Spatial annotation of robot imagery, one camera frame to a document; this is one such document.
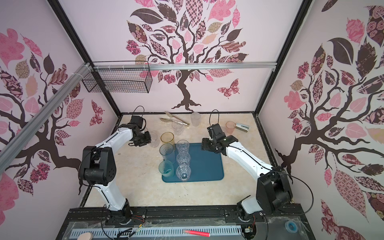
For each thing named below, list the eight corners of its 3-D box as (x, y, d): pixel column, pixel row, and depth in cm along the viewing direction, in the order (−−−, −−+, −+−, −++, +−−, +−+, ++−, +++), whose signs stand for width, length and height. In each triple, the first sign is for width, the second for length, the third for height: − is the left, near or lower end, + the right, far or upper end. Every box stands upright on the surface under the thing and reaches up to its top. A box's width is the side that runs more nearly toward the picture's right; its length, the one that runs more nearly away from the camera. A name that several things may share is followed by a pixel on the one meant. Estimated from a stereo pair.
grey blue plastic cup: (162, 163, 95) (158, 152, 84) (164, 154, 99) (160, 143, 88) (175, 163, 95) (172, 152, 84) (176, 154, 99) (173, 143, 88)
